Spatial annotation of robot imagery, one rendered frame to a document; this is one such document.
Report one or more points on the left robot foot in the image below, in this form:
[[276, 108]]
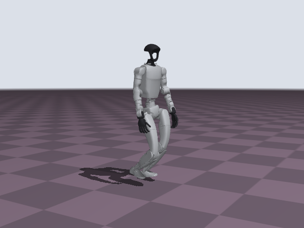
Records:
[[149, 173]]

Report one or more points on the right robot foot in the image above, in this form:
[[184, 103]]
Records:
[[137, 173]]

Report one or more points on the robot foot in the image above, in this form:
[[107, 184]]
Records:
[[149, 173], [137, 173]]

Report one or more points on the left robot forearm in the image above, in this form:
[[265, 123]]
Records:
[[169, 102]]

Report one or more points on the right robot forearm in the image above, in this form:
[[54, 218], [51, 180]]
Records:
[[138, 102]]

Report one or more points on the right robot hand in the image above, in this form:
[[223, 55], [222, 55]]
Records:
[[142, 124]]

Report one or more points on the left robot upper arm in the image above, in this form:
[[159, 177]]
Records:
[[164, 88]]

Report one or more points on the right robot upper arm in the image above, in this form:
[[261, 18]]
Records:
[[138, 73]]

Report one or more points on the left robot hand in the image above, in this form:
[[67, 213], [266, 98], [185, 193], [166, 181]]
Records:
[[174, 118]]

